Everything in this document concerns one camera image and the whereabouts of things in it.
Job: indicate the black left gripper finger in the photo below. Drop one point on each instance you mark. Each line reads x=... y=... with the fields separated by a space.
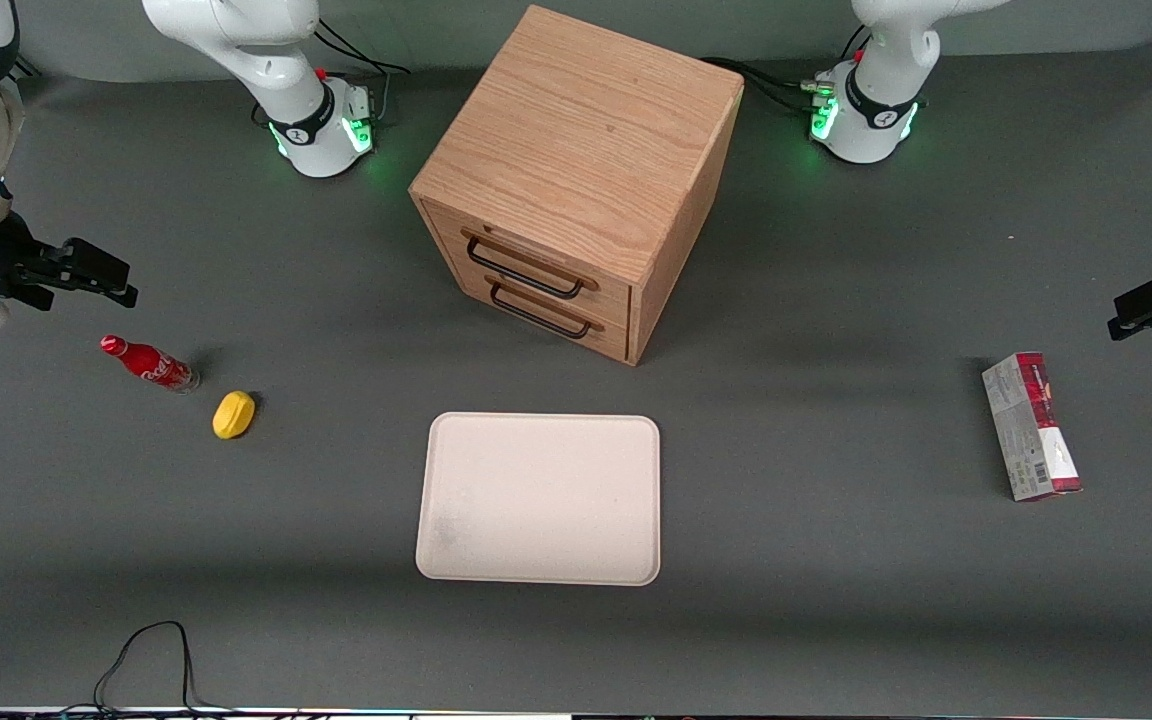
x=1151 y=292
x=1141 y=322

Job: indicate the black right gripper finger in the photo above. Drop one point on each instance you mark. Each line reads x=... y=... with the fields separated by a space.
x=121 y=297
x=96 y=265

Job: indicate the red coke bottle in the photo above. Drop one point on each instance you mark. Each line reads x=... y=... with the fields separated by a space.
x=151 y=365

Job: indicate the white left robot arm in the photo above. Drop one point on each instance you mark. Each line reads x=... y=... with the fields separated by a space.
x=881 y=95

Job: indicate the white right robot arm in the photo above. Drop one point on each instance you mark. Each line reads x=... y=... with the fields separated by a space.
x=236 y=35

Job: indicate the beige rectangular tray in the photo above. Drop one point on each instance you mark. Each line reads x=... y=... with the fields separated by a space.
x=539 y=498

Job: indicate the red and white carton box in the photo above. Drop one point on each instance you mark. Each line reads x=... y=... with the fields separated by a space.
x=1033 y=428

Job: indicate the yellow plastic lemon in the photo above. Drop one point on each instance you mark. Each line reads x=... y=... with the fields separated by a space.
x=233 y=414

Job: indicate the wooden drawer cabinet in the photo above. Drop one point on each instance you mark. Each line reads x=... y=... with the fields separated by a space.
x=576 y=150

